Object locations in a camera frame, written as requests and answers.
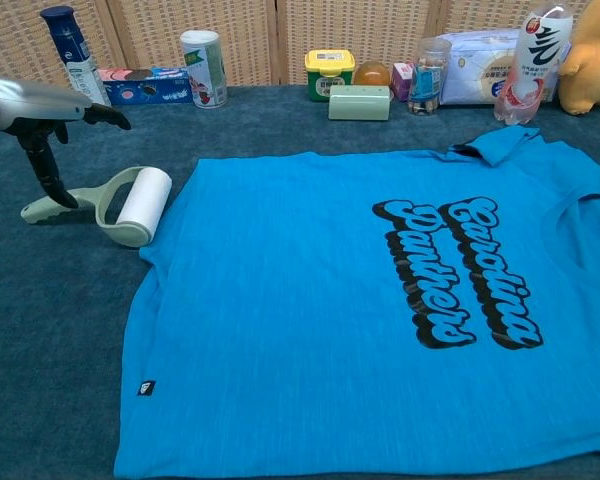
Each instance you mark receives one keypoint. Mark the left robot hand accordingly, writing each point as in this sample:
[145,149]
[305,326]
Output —
[30,107]

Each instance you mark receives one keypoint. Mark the clear plastic jar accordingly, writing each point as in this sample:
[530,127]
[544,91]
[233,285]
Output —
[427,77]

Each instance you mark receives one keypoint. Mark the yellow plush toy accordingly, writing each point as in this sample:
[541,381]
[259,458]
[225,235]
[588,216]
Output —
[592,65]

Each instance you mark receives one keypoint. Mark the blue printed t-shirt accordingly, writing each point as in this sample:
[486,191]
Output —
[330,310]

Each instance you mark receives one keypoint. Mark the clear drink bottle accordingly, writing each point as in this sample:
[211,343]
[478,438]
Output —
[527,65]

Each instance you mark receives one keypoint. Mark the purple small carton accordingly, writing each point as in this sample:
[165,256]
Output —
[402,80]

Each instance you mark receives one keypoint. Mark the blue white spray can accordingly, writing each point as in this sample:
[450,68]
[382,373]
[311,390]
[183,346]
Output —
[77,60]

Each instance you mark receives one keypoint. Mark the woven folding screen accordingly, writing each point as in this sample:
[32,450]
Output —
[300,35]

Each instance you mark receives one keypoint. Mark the pale green box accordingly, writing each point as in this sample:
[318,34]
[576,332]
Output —
[359,102]

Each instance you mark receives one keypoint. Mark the green lint roller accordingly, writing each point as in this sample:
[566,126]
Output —
[130,210]

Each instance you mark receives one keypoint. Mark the orange round jar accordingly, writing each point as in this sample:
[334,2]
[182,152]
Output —
[372,74]

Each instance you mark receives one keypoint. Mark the blue cookie box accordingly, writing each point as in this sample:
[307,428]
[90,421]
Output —
[150,86]

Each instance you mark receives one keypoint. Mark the white green snack canister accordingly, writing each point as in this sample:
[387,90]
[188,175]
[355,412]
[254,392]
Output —
[205,67]

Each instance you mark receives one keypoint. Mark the yellow lidded green container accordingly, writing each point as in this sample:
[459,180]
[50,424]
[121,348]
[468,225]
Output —
[329,72]

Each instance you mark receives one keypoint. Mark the white tissue pack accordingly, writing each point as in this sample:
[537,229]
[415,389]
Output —
[480,70]

